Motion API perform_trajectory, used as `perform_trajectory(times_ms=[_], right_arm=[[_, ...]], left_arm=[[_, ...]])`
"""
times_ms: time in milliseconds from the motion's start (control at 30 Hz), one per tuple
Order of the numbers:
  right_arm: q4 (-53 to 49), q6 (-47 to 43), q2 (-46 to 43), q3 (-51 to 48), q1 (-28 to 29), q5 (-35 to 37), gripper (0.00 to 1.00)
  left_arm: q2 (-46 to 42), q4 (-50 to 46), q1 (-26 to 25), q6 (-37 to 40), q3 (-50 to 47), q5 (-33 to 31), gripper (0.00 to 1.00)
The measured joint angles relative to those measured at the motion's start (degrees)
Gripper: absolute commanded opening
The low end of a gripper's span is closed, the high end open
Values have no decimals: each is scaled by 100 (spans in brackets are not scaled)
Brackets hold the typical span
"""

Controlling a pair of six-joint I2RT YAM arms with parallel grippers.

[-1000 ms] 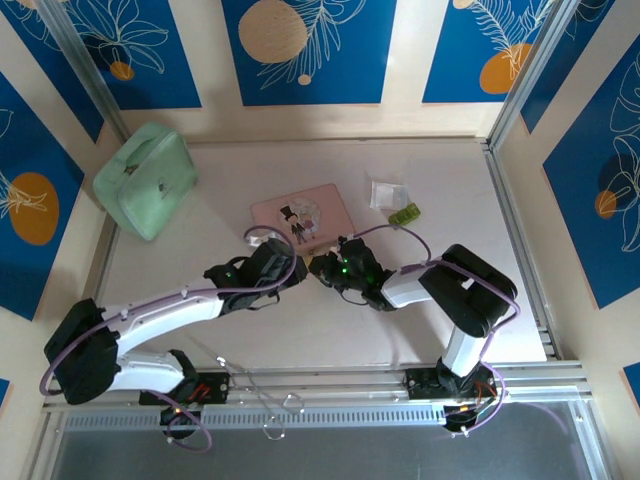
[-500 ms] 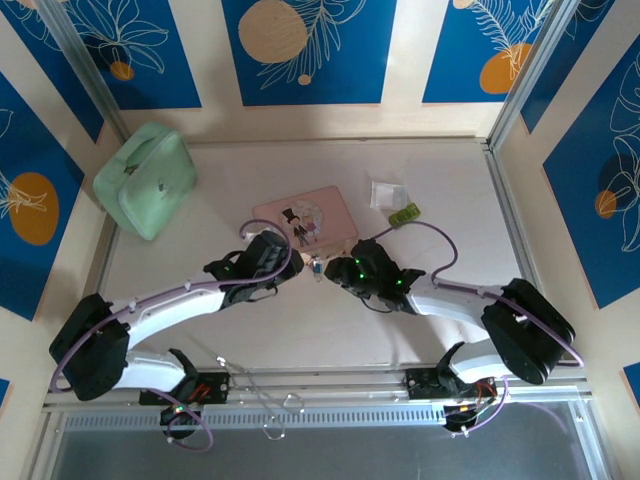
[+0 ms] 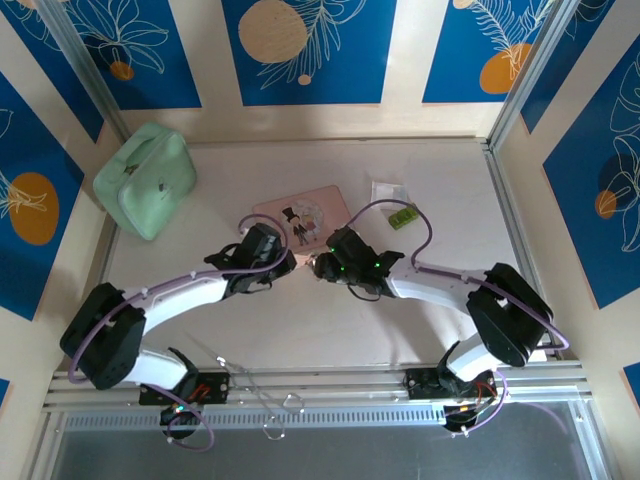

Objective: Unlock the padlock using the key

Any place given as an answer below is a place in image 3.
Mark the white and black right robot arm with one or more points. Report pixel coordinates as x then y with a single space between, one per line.
435 290

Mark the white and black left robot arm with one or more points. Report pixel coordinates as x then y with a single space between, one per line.
170 305

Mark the green three-compartment pill box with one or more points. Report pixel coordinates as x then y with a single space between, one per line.
403 218

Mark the pink illustrated card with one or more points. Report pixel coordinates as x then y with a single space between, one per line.
320 205

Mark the clear plastic gauze pouch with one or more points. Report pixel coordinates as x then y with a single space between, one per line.
385 192

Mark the mint green fabric medicine pouch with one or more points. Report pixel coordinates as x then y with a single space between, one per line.
147 182

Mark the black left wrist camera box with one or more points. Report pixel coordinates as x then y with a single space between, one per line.
260 245

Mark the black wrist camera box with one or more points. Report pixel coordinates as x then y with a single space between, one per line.
260 245
350 247

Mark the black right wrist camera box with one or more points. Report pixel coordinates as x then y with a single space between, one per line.
350 247

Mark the aluminium frame rail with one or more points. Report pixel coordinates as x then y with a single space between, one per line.
325 387

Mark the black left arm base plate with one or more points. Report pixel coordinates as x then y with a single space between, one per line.
215 387

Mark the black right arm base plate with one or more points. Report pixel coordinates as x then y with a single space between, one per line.
422 382

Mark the aluminium frame post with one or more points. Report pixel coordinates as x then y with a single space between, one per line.
82 65
530 75

